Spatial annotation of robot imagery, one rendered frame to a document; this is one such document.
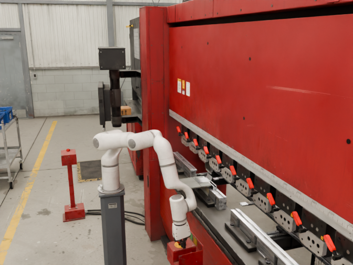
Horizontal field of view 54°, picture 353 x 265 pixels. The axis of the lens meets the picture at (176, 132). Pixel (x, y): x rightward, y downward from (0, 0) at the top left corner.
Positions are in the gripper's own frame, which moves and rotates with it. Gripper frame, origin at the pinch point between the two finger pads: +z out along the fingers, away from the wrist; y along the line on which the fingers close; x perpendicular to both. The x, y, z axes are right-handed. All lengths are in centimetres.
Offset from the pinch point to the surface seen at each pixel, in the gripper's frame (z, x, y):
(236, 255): 1.5, 24.3, -21.8
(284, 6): -126, 43, -47
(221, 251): 11.1, 4.8, -22.4
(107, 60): -105, -150, -7
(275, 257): -3, 43, -34
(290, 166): -56, 52, -38
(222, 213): 1.2, -19.3, -38.4
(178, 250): 6.3, -4.8, 2.1
